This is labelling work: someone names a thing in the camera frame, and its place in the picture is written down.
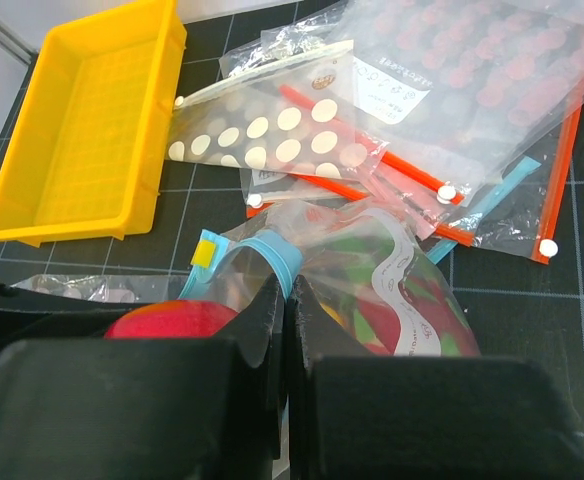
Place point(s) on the left aluminium frame post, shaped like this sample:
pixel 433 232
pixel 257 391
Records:
pixel 16 47

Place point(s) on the white polka dot bag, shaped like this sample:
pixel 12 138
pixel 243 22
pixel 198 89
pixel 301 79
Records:
pixel 292 116

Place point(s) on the orange zipper clear bag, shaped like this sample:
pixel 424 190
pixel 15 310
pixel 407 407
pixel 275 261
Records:
pixel 518 215

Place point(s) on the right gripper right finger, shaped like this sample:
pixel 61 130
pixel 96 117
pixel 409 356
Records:
pixel 357 415

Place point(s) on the blue zipper clear bag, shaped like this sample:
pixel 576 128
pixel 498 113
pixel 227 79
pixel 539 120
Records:
pixel 230 268

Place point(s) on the pink zipper polka dot bag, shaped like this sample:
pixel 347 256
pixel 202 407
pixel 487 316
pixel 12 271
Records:
pixel 107 288

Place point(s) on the yellow lemon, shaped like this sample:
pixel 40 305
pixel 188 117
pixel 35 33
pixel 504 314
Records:
pixel 341 320

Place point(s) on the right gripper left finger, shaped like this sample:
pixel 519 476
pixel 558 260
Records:
pixel 98 408

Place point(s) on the red apple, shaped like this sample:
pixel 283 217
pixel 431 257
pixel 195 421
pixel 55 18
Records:
pixel 172 319

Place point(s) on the red dragon fruit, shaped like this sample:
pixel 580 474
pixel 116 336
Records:
pixel 396 299

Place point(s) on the red dotted clear bag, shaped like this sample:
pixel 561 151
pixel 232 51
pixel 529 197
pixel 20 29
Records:
pixel 457 89

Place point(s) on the yellow plastic bin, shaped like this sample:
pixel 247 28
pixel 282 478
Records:
pixel 87 150

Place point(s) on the black grid mat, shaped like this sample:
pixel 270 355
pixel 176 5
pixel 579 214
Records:
pixel 194 197

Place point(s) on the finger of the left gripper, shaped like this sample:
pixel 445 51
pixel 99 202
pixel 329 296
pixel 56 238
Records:
pixel 28 315

